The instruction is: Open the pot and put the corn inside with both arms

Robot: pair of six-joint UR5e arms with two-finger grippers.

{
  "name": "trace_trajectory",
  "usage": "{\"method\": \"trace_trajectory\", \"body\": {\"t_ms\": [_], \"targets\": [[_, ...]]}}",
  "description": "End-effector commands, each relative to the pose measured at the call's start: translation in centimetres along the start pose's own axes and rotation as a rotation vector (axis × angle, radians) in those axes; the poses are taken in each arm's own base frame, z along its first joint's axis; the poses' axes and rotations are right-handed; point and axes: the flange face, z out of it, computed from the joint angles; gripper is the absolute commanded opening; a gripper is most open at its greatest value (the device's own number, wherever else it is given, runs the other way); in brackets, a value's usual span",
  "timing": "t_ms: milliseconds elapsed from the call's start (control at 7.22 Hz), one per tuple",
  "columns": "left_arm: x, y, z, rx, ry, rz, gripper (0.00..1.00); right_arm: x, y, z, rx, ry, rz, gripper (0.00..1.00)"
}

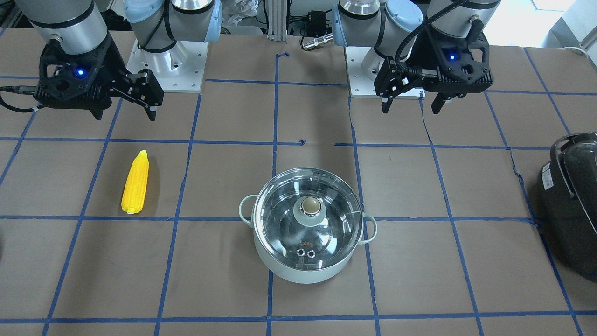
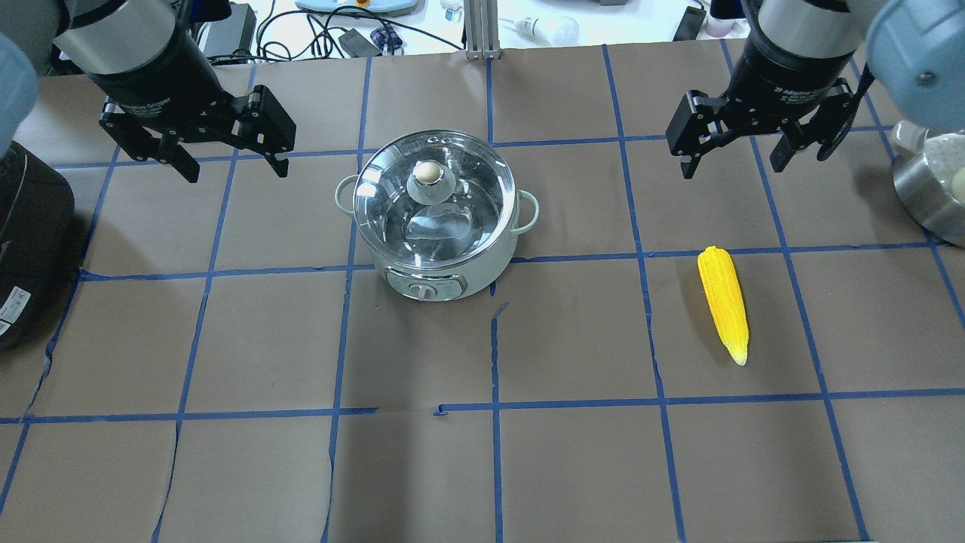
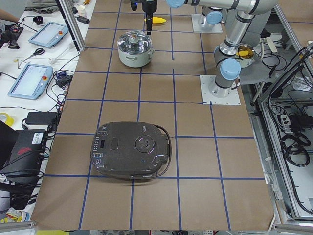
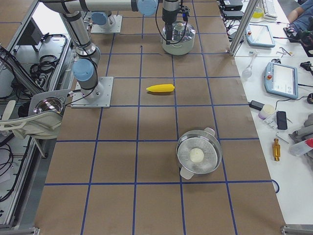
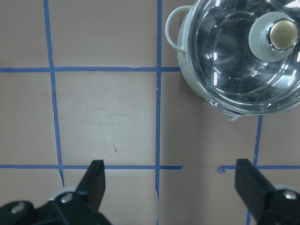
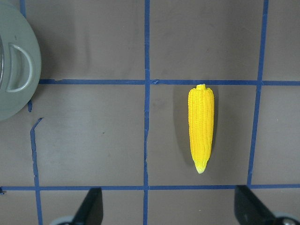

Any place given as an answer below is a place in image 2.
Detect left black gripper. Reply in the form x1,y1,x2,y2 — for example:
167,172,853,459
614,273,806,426
89,29,297,183

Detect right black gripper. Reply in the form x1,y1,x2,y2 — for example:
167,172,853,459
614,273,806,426
666,34,857,179

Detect yellow corn cob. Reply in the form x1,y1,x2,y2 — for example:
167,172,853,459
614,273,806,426
697,245,750,367

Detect glass pot lid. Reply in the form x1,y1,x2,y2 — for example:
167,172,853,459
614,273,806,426
352,130,519,269

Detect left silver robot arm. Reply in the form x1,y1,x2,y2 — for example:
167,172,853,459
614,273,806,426
2,1,296,183

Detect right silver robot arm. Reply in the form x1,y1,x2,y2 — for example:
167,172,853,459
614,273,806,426
666,1,964,179

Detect steel pot at right edge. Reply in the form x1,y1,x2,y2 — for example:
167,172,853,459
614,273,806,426
890,120,964,247

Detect pale green electric pot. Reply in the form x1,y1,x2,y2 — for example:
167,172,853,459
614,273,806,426
334,128,541,302

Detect black power adapter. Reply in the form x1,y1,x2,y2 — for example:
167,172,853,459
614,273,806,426
201,2,256,66

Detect black appliance at left edge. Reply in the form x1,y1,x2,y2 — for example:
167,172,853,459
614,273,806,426
1,142,75,351

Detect white light bulb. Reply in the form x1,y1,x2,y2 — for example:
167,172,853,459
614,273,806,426
510,15,581,46

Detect black cables on bench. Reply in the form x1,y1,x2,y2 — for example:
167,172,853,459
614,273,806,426
253,0,464,61

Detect aluminium frame post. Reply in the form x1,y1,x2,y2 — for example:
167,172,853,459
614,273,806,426
463,0,502,60

